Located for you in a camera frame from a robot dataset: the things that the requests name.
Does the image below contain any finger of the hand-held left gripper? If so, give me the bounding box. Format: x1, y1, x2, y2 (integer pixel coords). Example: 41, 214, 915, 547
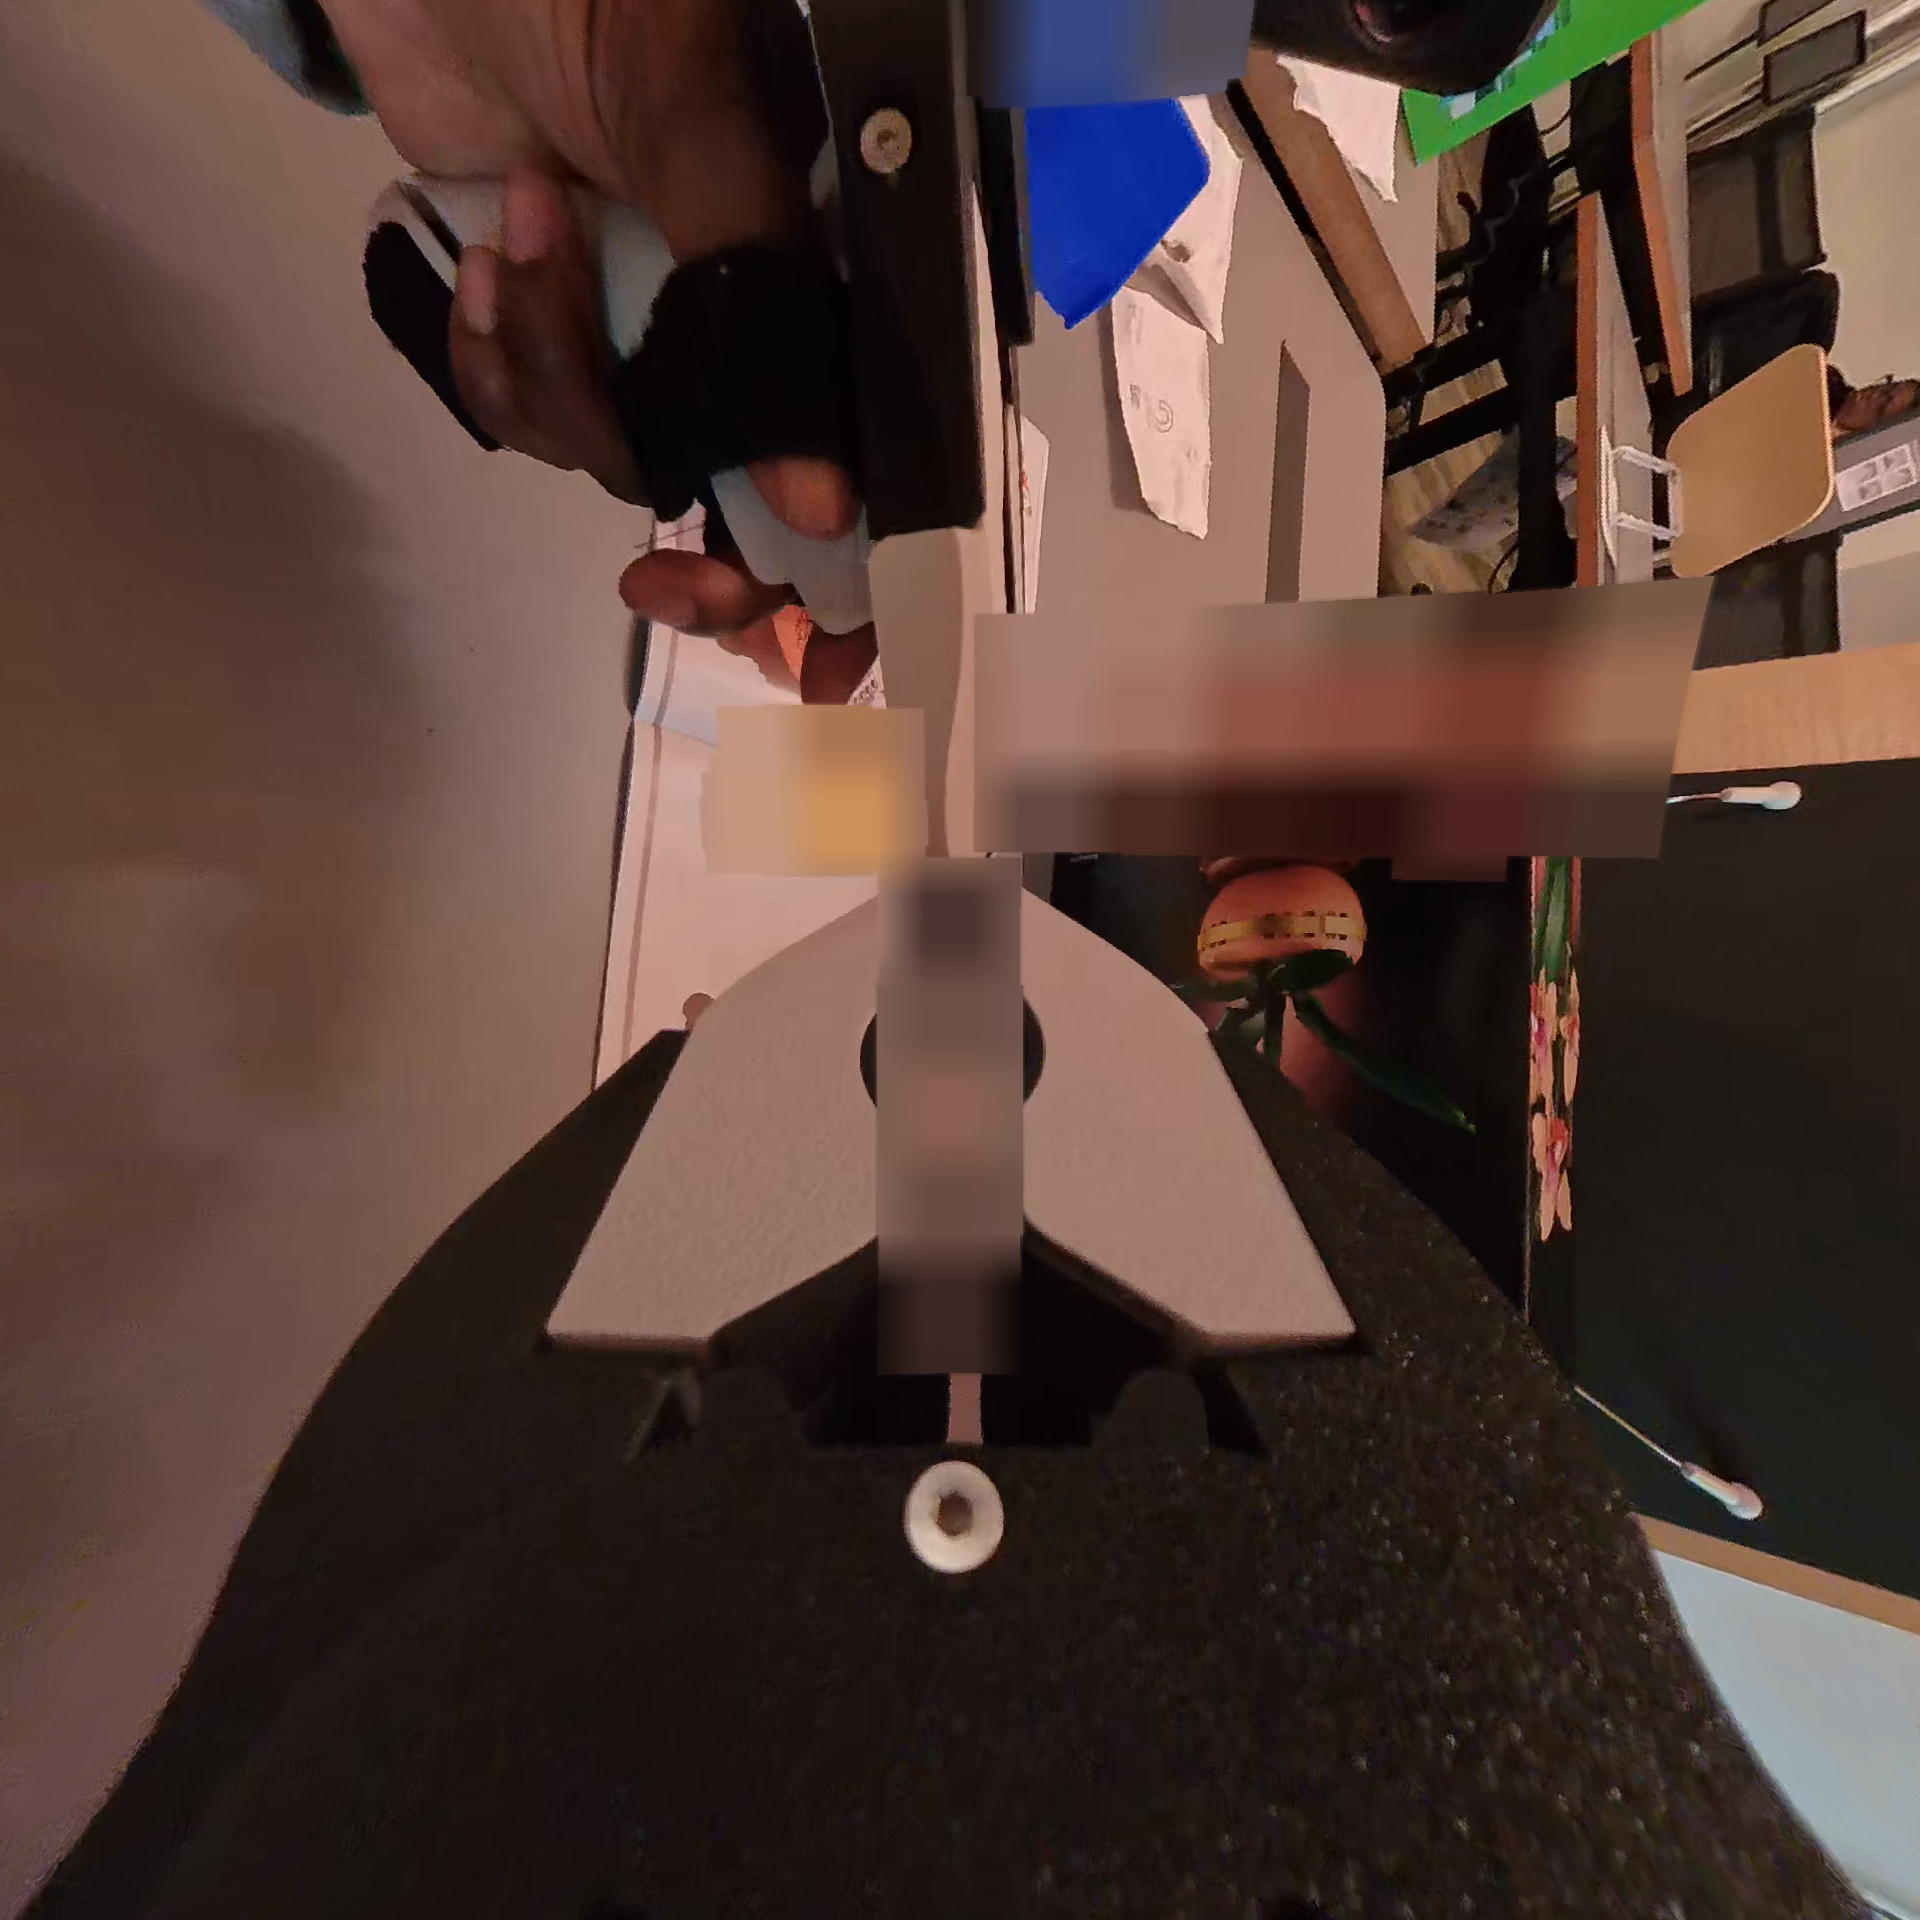
870, 516, 1011, 860

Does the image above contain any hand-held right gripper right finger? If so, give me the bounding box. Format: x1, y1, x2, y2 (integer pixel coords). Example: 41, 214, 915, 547
1026, 909, 1358, 1370

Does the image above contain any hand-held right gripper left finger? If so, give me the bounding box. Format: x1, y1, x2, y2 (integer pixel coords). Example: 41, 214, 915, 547
546, 900, 887, 1357

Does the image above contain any blue plastic bin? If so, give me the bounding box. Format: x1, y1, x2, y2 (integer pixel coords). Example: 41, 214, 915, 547
977, 92, 1215, 332

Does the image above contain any person's left hand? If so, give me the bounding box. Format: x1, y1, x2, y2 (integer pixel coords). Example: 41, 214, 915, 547
301, 0, 877, 648

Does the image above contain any brick set instruction booklet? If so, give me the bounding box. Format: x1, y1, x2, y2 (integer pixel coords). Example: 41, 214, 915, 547
602, 406, 1052, 1088

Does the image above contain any white paper sheet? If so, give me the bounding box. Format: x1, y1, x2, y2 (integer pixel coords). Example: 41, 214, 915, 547
1105, 106, 1247, 542

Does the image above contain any black orchid print set box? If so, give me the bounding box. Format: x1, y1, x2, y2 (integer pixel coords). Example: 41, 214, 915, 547
1052, 841, 1920, 1562

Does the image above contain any green board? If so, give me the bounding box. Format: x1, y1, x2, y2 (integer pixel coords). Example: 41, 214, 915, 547
1405, 0, 1718, 157

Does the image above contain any wooden chair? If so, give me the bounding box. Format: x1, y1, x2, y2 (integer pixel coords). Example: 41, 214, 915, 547
1620, 340, 1839, 578

